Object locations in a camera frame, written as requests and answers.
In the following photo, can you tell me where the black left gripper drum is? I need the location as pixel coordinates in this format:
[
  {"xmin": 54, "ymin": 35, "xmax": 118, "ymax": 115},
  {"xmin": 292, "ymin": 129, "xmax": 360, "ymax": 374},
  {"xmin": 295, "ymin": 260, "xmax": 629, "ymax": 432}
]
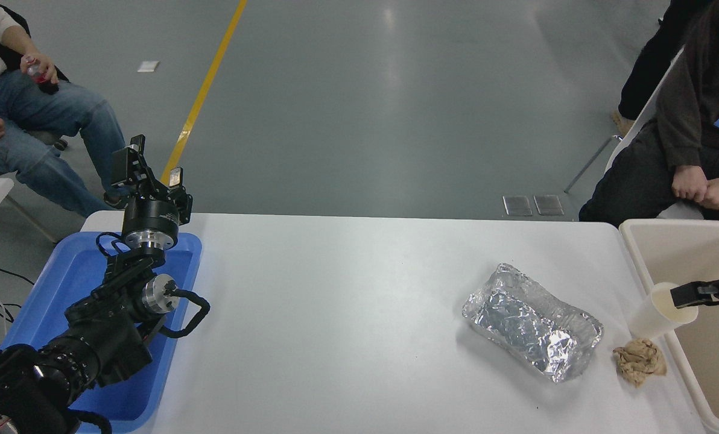
[{"xmin": 122, "ymin": 193, "xmax": 182, "ymax": 237}]

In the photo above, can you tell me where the white paper cup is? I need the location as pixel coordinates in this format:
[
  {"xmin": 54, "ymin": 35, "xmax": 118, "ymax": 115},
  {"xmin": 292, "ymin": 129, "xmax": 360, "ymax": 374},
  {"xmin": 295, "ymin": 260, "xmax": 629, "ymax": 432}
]
[{"xmin": 628, "ymin": 281, "xmax": 699, "ymax": 342}]

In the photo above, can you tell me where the small red bottle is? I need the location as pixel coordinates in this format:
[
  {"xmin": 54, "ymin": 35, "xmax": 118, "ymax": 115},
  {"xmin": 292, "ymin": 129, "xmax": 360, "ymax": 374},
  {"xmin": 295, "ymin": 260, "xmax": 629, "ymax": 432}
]
[{"xmin": 25, "ymin": 55, "xmax": 60, "ymax": 95}]

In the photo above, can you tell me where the large pale bin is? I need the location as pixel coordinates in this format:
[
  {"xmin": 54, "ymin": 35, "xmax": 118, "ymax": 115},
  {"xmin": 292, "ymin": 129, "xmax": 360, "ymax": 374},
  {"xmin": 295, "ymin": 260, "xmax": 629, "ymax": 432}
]
[{"xmin": 619, "ymin": 218, "xmax": 719, "ymax": 434}]

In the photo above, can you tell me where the crumpled tan paper ball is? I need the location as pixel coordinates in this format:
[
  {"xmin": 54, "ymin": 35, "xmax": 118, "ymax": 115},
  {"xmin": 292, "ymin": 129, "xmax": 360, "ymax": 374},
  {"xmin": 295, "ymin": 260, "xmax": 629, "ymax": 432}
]
[{"xmin": 613, "ymin": 338, "xmax": 668, "ymax": 388}]

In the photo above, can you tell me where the white chair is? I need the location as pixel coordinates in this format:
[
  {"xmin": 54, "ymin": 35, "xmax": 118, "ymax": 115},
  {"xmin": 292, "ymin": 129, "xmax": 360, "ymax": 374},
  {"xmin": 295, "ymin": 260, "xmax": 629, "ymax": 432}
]
[{"xmin": 565, "ymin": 48, "xmax": 705, "ymax": 221}]

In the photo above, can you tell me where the person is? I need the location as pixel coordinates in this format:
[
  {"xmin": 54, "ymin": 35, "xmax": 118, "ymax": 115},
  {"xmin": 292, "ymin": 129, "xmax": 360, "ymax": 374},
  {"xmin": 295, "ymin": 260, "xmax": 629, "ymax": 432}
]
[
  {"xmin": 0, "ymin": 0, "xmax": 128, "ymax": 218},
  {"xmin": 613, "ymin": 0, "xmax": 713, "ymax": 137},
  {"xmin": 578, "ymin": 0, "xmax": 719, "ymax": 222}
]

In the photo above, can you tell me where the blue plastic tray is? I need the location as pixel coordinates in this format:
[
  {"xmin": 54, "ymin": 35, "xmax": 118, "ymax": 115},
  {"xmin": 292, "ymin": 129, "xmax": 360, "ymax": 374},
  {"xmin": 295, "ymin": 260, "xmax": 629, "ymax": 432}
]
[{"xmin": 1, "ymin": 231, "xmax": 203, "ymax": 433}]

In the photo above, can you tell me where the crinkled foil tray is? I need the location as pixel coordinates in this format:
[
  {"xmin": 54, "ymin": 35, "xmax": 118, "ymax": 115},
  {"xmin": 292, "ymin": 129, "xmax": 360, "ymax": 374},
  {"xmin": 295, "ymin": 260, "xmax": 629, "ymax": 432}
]
[{"xmin": 462, "ymin": 263, "xmax": 604, "ymax": 383}]

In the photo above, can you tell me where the metal floor plate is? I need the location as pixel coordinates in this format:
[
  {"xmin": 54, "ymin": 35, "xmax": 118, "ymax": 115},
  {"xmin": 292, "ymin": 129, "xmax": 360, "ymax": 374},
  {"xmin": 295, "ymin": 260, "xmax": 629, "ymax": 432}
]
[
  {"xmin": 534, "ymin": 195, "xmax": 565, "ymax": 216},
  {"xmin": 503, "ymin": 195, "xmax": 533, "ymax": 216}
]

